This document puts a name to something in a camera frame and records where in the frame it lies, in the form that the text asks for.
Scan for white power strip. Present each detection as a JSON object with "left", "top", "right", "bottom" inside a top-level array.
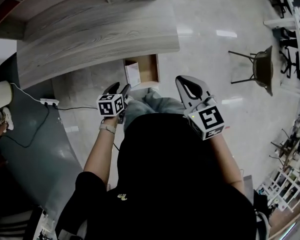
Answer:
[{"left": 39, "top": 98, "right": 60, "bottom": 107}]

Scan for person's blue jeans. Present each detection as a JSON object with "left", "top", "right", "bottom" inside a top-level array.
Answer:
[{"left": 123, "top": 87, "right": 189, "bottom": 132}]

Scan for white cylindrical appliance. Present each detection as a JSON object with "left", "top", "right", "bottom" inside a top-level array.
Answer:
[{"left": 0, "top": 80, "right": 15, "bottom": 115}]

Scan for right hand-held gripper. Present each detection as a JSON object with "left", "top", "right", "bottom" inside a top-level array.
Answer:
[{"left": 175, "top": 75, "right": 226, "bottom": 141}]

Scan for black power cable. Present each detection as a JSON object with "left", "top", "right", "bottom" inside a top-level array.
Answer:
[{"left": 2, "top": 103, "right": 99, "bottom": 149}]

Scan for wooden desk shelf unit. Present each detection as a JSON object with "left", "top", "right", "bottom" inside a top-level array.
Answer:
[{"left": 0, "top": 0, "right": 169, "bottom": 41}]

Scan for small white box item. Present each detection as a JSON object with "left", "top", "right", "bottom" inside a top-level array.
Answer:
[{"left": 124, "top": 61, "right": 142, "bottom": 88}]

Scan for white power cable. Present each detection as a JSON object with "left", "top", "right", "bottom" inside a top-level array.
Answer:
[{"left": 9, "top": 82, "right": 42, "bottom": 102}]

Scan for long white table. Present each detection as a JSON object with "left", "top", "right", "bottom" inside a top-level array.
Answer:
[{"left": 263, "top": 0, "right": 300, "bottom": 103}]

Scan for person's right forearm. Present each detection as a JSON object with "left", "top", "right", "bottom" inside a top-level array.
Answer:
[{"left": 209, "top": 131, "right": 245, "bottom": 192}]

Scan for wooden desk drawer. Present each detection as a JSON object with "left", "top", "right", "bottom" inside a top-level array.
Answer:
[{"left": 123, "top": 53, "right": 161, "bottom": 89}]

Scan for person's black shirt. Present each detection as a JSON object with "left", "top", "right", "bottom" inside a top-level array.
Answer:
[{"left": 54, "top": 112, "right": 256, "bottom": 240}]

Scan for grey wooden desk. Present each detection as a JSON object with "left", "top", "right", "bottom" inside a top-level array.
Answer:
[{"left": 16, "top": 0, "right": 180, "bottom": 90}]

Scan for black office chair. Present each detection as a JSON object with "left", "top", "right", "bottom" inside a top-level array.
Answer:
[
  {"left": 279, "top": 27, "right": 300, "bottom": 81},
  {"left": 263, "top": 0, "right": 295, "bottom": 19}
]

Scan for black bag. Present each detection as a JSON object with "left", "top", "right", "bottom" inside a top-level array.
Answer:
[{"left": 252, "top": 188, "right": 271, "bottom": 240}]

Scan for person's left forearm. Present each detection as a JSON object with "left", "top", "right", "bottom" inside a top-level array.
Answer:
[{"left": 82, "top": 116, "right": 119, "bottom": 186}]

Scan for white shelf rack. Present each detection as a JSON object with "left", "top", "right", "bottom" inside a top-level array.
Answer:
[{"left": 256, "top": 158, "right": 300, "bottom": 213}]

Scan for beige wristband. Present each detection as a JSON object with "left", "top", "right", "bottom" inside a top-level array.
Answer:
[{"left": 98, "top": 122, "right": 117, "bottom": 135}]

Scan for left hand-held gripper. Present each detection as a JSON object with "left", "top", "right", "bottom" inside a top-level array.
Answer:
[{"left": 96, "top": 81, "right": 131, "bottom": 125}]

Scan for brown wicker chair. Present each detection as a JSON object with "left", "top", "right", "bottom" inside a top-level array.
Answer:
[{"left": 228, "top": 45, "right": 275, "bottom": 97}]

